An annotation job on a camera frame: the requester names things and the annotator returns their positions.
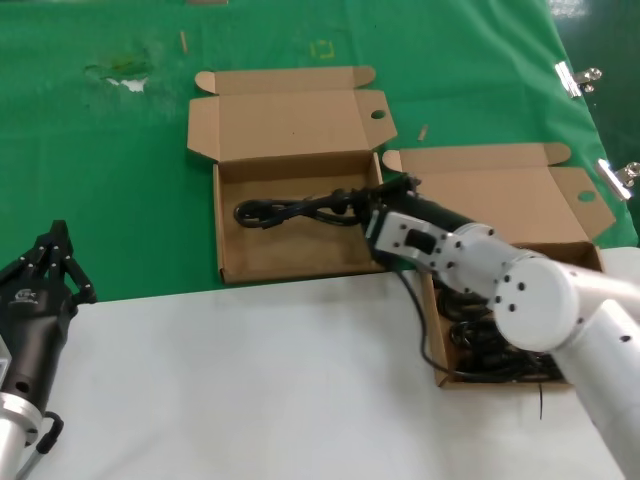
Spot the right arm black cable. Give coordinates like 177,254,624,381
397,267,469,377

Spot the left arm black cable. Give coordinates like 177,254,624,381
14,409,66,480

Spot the brown cardboard box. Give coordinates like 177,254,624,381
186,65,399,286
381,142,617,389

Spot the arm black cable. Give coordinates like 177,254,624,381
14,409,66,480
397,267,469,377

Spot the green table cloth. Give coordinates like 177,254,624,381
0,0,636,307

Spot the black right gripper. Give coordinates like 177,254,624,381
346,173,472,233

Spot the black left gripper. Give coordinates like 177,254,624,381
0,218,97,409

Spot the silver binder clip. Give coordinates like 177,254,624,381
594,158,640,203
553,62,603,100

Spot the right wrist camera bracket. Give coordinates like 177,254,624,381
363,208,454,274

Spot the black power cable bundle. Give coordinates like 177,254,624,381
432,278,497,322
234,187,369,232
448,319,569,385

